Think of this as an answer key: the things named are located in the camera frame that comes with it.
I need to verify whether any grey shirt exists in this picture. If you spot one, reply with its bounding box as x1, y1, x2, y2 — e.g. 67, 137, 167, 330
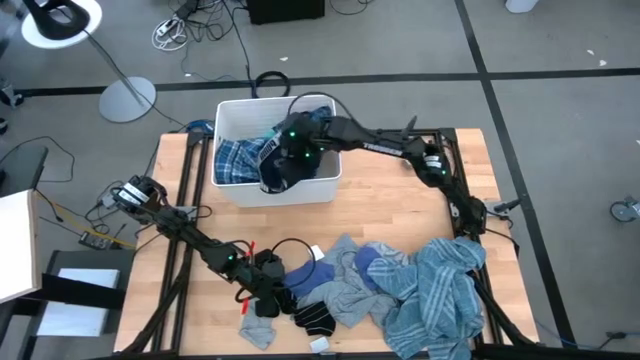
297, 233, 401, 329

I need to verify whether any grey round-base stand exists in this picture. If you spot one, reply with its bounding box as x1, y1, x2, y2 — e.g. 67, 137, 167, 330
19, 0, 157, 124

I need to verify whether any navy underwear lettered waistband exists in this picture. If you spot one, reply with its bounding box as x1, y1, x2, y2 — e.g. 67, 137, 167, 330
257, 132, 321, 195

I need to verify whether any royal blue garment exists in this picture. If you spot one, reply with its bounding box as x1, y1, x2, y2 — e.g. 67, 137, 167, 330
366, 246, 390, 292
284, 259, 336, 300

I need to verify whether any yellow cable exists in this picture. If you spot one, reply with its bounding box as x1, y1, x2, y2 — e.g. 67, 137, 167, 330
35, 191, 137, 250

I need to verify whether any black aluminium table frame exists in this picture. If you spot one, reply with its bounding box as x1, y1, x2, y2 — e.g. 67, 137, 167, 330
114, 127, 539, 360

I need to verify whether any coiled black cable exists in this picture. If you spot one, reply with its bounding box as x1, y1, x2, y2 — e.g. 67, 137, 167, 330
252, 69, 292, 99

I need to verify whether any grey sock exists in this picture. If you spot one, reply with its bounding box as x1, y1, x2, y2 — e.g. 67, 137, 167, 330
238, 312, 277, 351

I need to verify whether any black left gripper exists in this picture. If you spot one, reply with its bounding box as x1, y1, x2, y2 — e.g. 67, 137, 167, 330
234, 249, 299, 319

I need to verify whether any grey caster wheel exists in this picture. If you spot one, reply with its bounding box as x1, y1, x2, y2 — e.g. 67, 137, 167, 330
609, 196, 640, 224

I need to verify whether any white woven laundry basket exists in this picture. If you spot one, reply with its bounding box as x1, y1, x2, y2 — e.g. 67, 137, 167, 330
210, 93, 344, 209

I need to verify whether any white object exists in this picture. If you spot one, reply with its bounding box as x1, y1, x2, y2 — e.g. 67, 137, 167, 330
504, 0, 541, 15

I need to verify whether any blue striped towel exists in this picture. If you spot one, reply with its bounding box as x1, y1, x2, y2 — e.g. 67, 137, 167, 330
367, 236, 487, 360

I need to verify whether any white power strip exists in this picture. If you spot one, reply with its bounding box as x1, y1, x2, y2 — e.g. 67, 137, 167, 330
152, 17, 189, 51

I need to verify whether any black floor cable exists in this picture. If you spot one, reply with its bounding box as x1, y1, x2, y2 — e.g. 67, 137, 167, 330
169, 0, 254, 84

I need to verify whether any small black device box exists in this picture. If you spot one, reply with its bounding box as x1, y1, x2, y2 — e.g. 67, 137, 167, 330
78, 230, 114, 251

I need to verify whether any blue cable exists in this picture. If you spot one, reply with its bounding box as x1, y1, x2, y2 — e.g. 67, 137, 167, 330
187, 118, 216, 134

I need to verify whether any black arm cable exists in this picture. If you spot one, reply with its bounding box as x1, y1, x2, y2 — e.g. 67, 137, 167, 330
269, 237, 317, 290
287, 91, 354, 124

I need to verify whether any white board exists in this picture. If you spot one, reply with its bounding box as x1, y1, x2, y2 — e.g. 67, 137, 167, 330
0, 188, 42, 305

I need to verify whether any black striped sock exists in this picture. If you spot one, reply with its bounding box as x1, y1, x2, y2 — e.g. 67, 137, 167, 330
292, 301, 337, 337

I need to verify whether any blue plaid garment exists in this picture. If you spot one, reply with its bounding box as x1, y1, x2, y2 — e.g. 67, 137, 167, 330
214, 137, 271, 185

